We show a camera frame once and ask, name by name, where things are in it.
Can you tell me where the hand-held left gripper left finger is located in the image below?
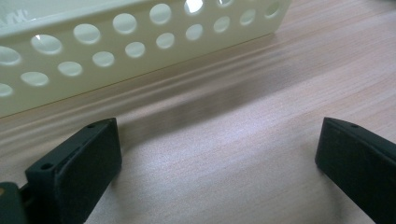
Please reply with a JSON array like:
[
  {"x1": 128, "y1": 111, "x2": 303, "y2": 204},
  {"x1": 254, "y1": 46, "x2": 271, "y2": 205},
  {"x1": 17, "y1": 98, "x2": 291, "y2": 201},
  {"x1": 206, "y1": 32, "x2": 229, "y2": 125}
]
[{"x1": 24, "y1": 117, "x2": 123, "y2": 224}]

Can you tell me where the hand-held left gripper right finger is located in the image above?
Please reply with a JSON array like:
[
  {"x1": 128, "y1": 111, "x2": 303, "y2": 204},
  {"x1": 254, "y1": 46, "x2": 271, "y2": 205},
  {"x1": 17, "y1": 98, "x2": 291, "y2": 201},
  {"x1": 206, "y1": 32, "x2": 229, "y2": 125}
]
[{"x1": 314, "y1": 117, "x2": 396, "y2": 224}]

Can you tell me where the cream perforated plastic basket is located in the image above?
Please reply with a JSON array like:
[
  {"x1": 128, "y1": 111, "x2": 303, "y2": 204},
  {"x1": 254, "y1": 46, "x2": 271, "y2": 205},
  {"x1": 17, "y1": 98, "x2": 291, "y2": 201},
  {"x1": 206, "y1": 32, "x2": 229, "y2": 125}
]
[{"x1": 0, "y1": 0, "x2": 293, "y2": 119}]

